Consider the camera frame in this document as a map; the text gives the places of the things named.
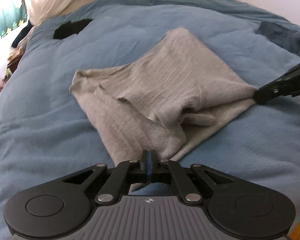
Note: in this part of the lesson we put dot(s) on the dark wooden nightstand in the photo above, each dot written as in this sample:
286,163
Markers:
14,59

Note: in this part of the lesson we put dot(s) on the dark blue jeans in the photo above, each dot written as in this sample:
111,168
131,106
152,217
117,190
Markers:
285,38

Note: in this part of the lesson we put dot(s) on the black garment on bed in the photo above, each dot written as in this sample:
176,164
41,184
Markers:
70,28

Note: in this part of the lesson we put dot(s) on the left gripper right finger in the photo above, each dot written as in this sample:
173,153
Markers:
236,206

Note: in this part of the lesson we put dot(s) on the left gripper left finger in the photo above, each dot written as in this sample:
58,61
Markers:
54,208

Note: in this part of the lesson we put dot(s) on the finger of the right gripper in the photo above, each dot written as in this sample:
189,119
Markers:
286,85

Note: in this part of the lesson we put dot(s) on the grey polo shirt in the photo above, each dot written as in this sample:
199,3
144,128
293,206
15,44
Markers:
169,100

